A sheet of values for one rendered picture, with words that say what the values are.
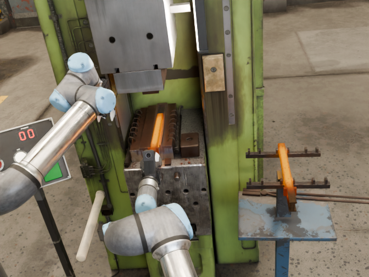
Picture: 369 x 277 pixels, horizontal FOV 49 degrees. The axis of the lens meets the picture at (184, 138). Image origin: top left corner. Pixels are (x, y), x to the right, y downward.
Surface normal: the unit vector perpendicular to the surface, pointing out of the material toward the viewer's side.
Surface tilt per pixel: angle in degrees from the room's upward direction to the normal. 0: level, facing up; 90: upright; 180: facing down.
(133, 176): 90
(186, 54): 90
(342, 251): 0
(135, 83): 90
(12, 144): 60
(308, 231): 0
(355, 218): 0
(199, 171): 90
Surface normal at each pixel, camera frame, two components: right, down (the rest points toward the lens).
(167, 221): 0.09, -0.58
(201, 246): -0.03, 0.54
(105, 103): 0.85, 0.20
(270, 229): -0.11, -0.84
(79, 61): -0.11, -0.50
